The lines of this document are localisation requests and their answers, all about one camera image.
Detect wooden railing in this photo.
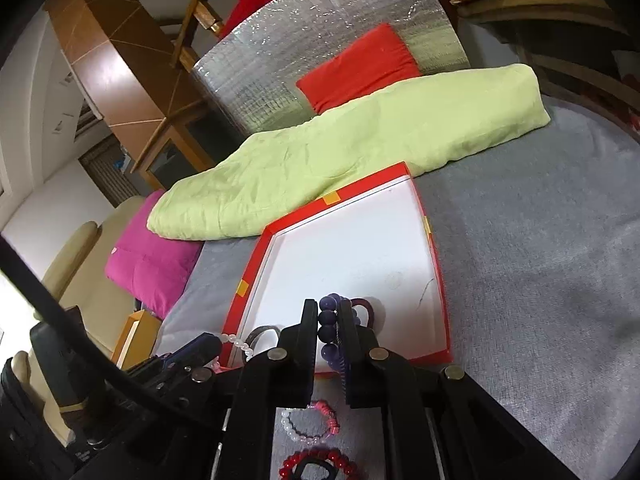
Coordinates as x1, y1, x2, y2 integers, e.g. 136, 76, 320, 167
167, 0, 251, 68

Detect light green folded blanket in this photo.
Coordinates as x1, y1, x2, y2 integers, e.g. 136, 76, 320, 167
146, 62, 552, 241

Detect black hair tie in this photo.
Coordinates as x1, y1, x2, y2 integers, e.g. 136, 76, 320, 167
292, 461, 341, 480

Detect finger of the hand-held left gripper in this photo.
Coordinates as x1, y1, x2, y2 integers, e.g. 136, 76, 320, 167
170, 332, 224, 370

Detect wooden cabinet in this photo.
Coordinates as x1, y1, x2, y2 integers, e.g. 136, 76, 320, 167
45, 0, 236, 196

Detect grey slatted panel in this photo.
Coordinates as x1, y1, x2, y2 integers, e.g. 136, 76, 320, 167
80, 140, 143, 208

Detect silver foil board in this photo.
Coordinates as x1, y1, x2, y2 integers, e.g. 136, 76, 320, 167
191, 0, 471, 136

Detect beige sofa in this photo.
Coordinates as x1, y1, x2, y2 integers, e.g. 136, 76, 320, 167
0, 195, 151, 451

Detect wooden shelf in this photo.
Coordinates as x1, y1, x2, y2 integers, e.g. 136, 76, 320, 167
457, 0, 640, 146

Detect red box with white inside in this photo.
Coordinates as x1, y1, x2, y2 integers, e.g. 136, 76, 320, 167
220, 161, 453, 377

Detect wooden frame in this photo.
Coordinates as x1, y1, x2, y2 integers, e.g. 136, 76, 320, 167
111, 309, 162, 368

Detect clear bead bracelet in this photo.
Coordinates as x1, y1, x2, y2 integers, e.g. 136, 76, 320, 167
219, 332, 257, 361

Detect black cable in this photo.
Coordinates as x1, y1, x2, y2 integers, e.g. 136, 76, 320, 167
0, 237, 211, 416

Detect red bead bracelet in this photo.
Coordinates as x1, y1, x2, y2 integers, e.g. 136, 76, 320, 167
279, 450, 362, 480

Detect purple bead bracelet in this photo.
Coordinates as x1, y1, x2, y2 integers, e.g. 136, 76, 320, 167
316, 294, 362, 376

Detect maroon bangle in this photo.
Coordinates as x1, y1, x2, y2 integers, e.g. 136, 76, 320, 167
350, 297, 383, 333

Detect red cushion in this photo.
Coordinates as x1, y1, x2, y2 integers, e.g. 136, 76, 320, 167
295, 22, 421, 113

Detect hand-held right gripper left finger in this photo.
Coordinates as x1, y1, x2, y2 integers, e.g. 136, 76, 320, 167
165, 299, 321, 480

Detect magenta pillow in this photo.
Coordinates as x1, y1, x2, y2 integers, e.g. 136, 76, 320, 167
105, 190, 203, 321

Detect grey glitter bangle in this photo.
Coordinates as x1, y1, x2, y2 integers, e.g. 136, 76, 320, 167
247, 325, 282, 361

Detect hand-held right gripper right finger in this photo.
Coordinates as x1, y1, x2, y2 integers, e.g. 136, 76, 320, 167
337, 300, 606, 480

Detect pink and white bead bracelet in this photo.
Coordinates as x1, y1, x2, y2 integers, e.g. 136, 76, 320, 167
281, 400, 342, 445

